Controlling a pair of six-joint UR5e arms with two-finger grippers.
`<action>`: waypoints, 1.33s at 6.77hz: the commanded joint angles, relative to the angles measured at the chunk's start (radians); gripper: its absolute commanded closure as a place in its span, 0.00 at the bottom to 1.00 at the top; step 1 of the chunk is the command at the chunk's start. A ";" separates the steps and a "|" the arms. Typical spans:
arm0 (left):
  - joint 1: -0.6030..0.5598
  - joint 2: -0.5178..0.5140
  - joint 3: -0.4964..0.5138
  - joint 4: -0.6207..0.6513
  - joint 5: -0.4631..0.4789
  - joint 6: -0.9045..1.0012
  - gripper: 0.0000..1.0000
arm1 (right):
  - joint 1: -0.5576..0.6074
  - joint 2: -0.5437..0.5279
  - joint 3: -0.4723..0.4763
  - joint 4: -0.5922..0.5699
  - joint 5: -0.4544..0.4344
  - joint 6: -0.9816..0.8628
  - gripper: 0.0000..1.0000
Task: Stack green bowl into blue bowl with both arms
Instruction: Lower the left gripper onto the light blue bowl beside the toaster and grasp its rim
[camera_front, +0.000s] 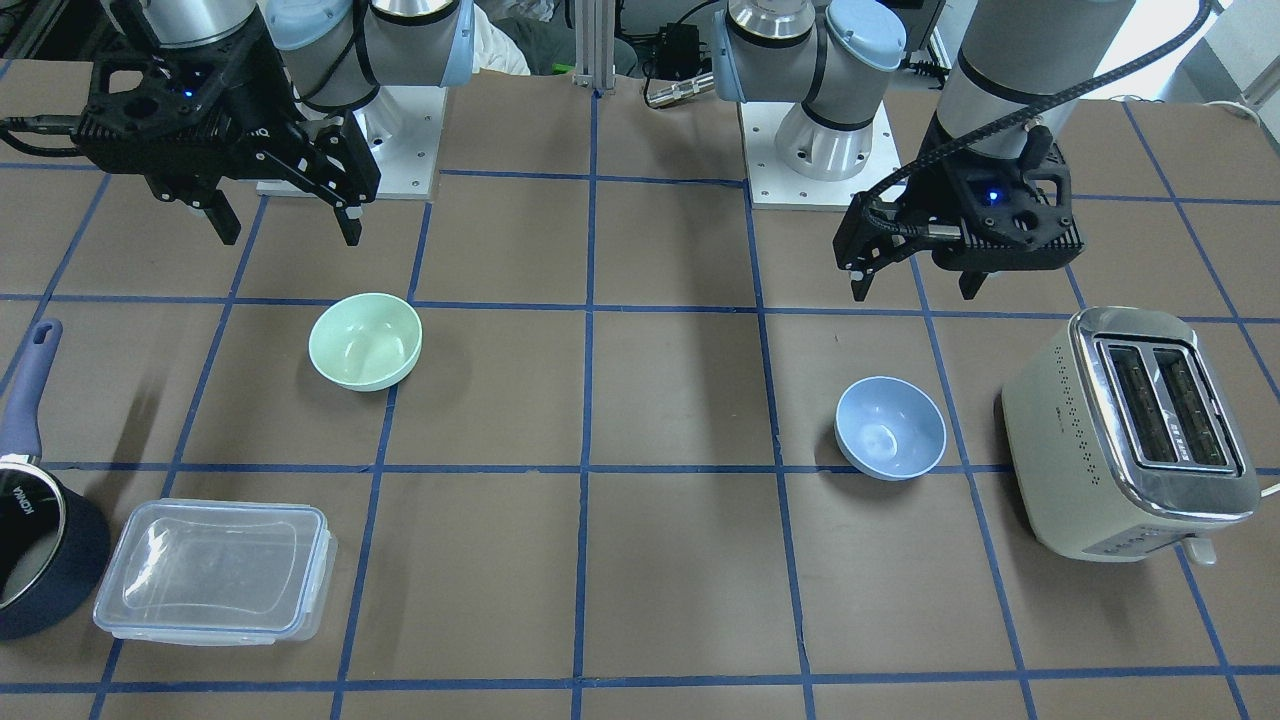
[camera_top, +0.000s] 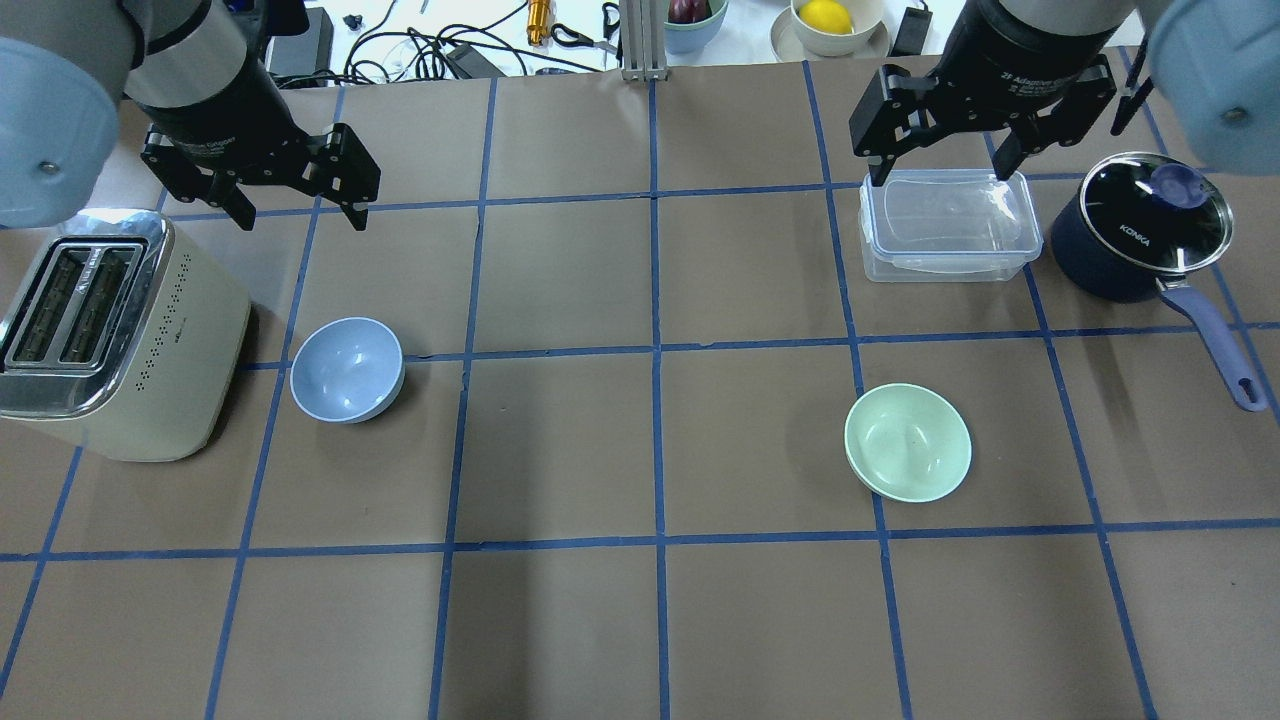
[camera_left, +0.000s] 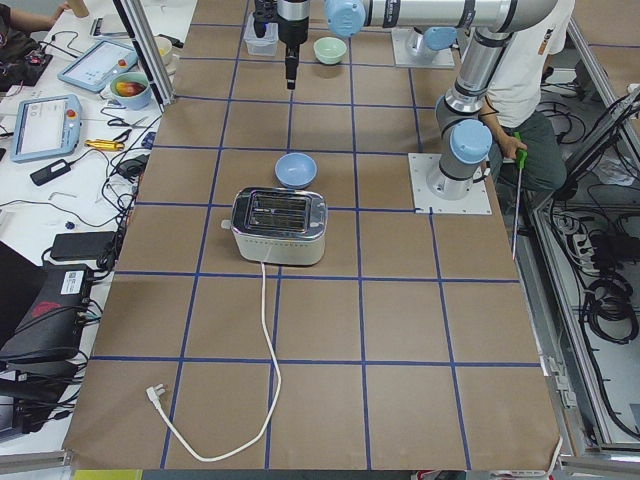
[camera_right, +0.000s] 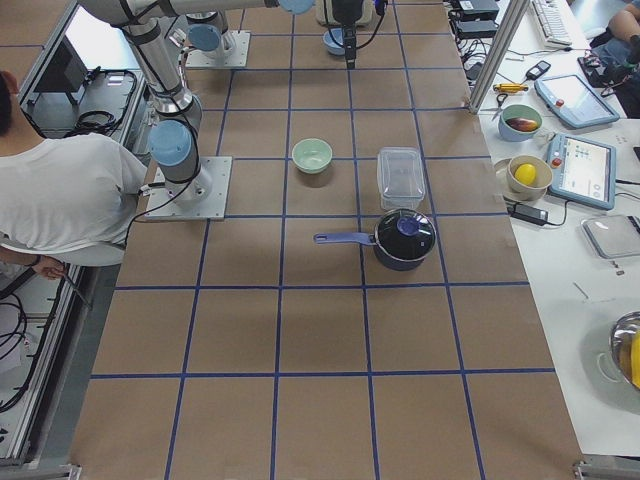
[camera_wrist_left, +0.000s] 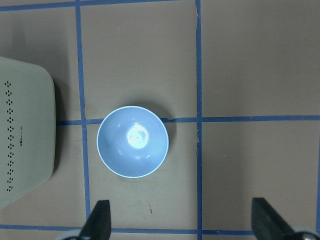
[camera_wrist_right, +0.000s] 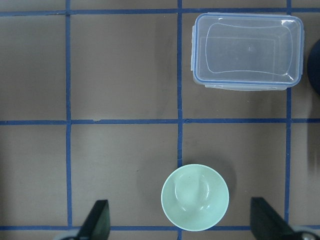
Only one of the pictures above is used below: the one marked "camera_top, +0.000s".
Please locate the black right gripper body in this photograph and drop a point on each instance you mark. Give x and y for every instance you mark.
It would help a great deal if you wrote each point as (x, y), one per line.
(1012, 60)

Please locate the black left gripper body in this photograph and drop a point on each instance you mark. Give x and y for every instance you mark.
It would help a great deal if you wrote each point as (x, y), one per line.
(237, 112)

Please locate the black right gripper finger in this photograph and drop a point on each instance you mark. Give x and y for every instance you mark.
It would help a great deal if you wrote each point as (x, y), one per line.
(891, 118)
(1067, 122)

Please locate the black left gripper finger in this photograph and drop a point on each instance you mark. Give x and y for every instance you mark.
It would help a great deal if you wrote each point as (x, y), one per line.
(351, 177)
(187, 182)

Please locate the green bowl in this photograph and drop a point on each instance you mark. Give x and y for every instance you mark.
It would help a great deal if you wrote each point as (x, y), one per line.
(907, 443)

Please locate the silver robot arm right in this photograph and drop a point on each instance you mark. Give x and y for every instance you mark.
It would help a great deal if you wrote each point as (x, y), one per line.
(1216, 62)

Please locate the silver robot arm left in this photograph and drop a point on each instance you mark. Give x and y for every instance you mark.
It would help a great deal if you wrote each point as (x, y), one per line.
(63, 70)

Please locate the beige bowl with lemon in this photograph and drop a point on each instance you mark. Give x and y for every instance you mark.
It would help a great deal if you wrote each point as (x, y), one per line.
(830, 29)

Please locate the blue bowl with fruit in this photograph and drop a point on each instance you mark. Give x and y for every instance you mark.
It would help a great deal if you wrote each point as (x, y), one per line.
(689, 26)

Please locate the black power adapter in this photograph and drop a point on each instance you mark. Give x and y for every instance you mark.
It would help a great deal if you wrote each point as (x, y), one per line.
(303, 58)

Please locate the clear plastic food container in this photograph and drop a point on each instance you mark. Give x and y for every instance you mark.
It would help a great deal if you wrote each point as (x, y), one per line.
(948, 225)

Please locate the dark blue saucepan with lid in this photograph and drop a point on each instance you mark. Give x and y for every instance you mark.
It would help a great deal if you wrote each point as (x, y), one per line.
(1136, 227)

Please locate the cream silver toaster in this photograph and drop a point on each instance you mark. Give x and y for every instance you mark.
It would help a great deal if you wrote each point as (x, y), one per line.
(123, 338)

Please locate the orange handled screwdriver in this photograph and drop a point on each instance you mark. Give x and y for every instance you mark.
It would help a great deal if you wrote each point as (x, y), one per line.
(539, 13)

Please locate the aluminium frame post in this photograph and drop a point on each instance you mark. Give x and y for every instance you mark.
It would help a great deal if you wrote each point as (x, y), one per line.
(643, 40)

